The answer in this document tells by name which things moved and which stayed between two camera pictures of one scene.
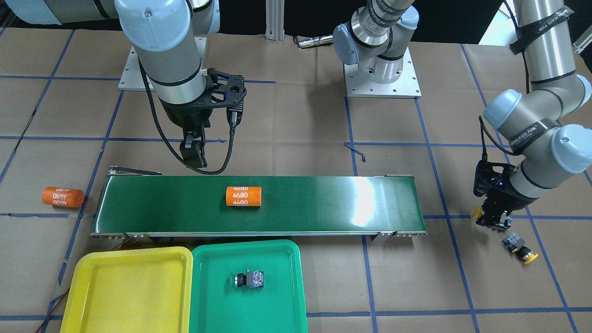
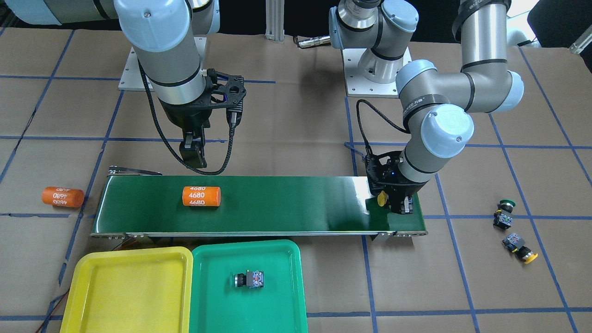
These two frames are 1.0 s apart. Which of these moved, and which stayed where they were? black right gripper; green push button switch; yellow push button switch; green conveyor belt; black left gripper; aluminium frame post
Moved: black left gripper
Stayed: yellow push button switch; green push button switch; aluminium frame post; green conveyor belt; black right gripper
